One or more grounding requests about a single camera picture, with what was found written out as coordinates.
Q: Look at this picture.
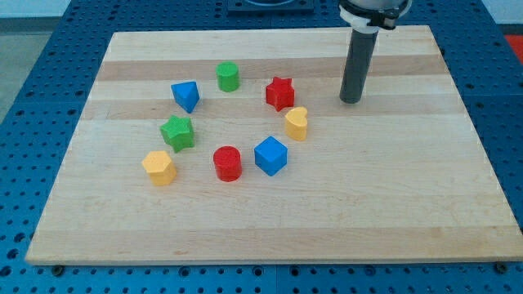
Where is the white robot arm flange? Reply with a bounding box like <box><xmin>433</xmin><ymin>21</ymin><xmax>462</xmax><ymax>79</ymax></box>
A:
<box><xmin>338</xmin><ymin>0</ymin><xmax>413</xmax><ymax>33</ymax></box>

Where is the blue cube block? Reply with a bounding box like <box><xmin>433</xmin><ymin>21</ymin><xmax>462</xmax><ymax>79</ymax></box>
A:
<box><xmin>254</xmin><ymin>136</ymin><xmax>288</xmax><ymax>176</ymax></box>

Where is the red star block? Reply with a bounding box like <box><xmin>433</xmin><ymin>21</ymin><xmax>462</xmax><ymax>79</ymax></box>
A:
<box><xmin>266</xmin><ymin>77</ymin><xmax>295</xmax><ymax>112</ymax></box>

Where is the green star block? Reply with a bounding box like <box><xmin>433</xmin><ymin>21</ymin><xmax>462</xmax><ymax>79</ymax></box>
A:
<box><xmin>159</xmin><ymin>116</ymin><xmax>194</xmax><ymax>153</ymax></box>

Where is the red cylinder block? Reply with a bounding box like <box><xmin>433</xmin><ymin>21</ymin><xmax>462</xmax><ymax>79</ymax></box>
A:
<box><xmin>212</xmin><ymin>145</ymin><xmax>243</xmax><ymax>182</ymax></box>

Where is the yellow heart block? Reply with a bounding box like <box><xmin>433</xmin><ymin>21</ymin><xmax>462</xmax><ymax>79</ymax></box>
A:
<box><xmin>284</xmin><ymin>106</ymin><xmax>308</xmax><ymax>141</ymax></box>

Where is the wooden board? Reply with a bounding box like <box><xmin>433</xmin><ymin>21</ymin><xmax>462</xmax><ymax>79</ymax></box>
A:
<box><xmin>25</xmin><ymin>25</ymin><xmax>522</xmax><ymax>265</ymax></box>

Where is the green cylinder block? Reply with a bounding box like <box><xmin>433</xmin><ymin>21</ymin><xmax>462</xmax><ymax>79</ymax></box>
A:
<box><xmin>216</xmin><ymin>61</ymin><xmax>240</xmax><ymax>92</ymax></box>

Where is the blue triangle block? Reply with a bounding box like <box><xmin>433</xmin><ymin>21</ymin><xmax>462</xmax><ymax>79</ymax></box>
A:
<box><xmin>171</xmin><ymin>81</ymin><xmax>200</xmax><ymax>114</ymax></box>

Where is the yellow hexagon block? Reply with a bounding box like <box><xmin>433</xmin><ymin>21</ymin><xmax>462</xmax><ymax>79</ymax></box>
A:
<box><xmin>141</xmin><ymin>150</ymin><xmax>177</xmax><ymax>186</ymax></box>

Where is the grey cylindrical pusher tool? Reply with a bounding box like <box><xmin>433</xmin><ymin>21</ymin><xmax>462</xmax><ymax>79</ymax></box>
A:
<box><xmin>339</xmin><ymin>29</ymin><xmax>378</xmax><ymax>104</ymax></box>

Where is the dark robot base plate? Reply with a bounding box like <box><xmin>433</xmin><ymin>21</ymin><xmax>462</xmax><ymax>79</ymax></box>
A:
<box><xmin>226</xmin><ymin>0</ymin><xmax>314</xmax><ymax>14</ymax></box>

